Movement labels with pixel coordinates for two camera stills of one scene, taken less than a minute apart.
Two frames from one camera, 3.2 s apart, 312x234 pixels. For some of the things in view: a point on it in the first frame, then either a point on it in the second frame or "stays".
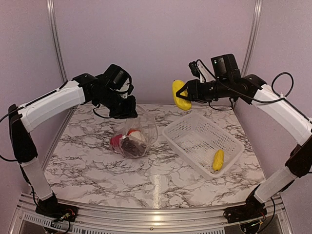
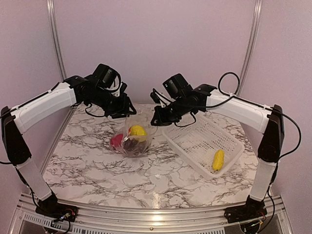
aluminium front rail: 100,220 stays
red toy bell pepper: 114,141 stays
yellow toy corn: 218,160 stays
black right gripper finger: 178,95 -> 156,121
